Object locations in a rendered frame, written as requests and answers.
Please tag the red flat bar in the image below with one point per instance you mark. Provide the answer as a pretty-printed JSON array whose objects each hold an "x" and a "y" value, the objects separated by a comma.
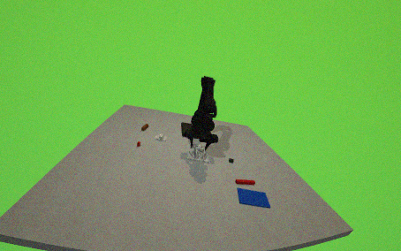
[{"x": 244, "y": 181}]

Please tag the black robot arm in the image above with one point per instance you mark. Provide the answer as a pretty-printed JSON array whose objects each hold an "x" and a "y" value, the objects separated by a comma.
[{"x": 206, "y": 106}]

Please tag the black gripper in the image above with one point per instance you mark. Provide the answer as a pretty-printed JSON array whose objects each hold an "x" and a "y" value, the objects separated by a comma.
[{"x": 189, "y": 134}]

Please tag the blue flat plate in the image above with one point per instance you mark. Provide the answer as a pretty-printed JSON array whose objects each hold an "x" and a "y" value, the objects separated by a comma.
[{"x": 253, "y": 198}]

